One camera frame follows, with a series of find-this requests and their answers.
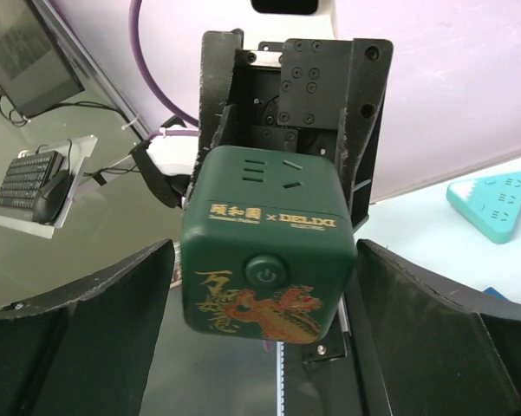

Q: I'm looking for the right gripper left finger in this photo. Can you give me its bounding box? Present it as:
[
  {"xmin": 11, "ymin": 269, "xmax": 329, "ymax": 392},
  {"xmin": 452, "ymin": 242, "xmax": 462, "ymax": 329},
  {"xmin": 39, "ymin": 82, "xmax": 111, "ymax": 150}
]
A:
[{"xmin": 0, "ymin": 240, "xmax": 175, "ymax": 415}]

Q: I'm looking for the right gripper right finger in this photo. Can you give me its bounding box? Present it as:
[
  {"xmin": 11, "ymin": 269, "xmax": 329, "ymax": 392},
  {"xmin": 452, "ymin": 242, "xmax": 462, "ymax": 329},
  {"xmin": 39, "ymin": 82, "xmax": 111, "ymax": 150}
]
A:
[{"xmin": 357, "ymin": 239, "xmax": 521, "ymax": 415}]

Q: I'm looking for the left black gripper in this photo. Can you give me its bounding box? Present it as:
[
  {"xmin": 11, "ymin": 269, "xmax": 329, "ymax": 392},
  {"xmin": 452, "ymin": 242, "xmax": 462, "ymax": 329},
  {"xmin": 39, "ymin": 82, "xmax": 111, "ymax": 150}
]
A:
[{"xmin": 190, "ymin": 29, "xmax": 394, "ymax": 365}]

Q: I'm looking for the dark green cube plug adapter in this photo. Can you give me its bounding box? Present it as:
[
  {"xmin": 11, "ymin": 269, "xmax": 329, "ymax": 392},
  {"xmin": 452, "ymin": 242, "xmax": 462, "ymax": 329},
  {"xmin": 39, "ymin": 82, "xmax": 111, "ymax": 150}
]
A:
[{"xmin": 180, "ymin": 146, "xmax": 356, "ymax": 344}]

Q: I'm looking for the teal triangular power strip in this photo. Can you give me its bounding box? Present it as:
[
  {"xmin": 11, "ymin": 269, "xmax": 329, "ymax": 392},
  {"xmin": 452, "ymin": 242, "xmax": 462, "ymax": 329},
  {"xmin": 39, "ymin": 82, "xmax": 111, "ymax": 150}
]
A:
[{"xmin": 446, "ymin": 171, "xmax": 521, "ymax": 244}]

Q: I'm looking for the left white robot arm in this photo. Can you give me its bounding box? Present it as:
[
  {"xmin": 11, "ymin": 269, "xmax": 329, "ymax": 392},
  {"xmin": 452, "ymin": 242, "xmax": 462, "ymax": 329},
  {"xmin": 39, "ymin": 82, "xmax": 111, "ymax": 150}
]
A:
[{"xmin": 132, "ymin": 30, "xmax": 394, "ymax": 361}]

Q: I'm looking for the black computer mouse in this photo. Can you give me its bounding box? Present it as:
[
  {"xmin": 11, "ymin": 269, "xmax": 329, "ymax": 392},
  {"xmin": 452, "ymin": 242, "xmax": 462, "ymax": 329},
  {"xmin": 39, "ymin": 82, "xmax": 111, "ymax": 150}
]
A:
[{"xmin": 32, "ymin": 169, "xmax": 72, "ymax": 224}]

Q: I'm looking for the black keyboard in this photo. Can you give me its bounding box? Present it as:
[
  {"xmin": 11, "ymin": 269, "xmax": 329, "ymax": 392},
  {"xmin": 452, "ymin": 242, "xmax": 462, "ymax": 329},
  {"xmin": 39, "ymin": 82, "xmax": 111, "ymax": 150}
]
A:
[{"xmin": 0, "ymin": 151, "xmax": 65, "ymax": 210}]

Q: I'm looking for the grey keyboard tray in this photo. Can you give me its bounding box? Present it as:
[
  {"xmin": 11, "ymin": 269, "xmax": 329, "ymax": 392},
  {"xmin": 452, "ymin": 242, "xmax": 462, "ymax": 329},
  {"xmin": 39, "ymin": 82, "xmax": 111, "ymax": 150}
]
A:
[{"xmin": 0, "ymin": 135, "xmax": 98, "ymax": 239}]

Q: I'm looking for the black computer case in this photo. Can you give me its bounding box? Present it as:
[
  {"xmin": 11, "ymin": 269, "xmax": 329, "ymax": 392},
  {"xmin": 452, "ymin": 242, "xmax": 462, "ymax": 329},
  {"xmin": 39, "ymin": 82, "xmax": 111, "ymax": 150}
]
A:
[{"xmin": 0, "ymin": 0, "xmax": 84, "ymax": 119}]

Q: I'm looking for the white slotted cable duct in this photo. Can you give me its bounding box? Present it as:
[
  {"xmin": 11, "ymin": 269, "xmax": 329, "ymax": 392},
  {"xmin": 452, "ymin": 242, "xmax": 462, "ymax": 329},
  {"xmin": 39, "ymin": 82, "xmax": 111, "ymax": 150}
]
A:
[{"xmin": 276, "ymin": 342, "xmax": 285, "ymax": 416}]

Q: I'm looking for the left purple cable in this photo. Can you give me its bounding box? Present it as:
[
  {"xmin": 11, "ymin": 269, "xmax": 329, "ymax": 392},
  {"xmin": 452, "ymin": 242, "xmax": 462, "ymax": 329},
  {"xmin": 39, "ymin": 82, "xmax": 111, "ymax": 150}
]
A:
[{"xmin": 128, "ymin": 0, "xmax": 200, "ymax": 140}]

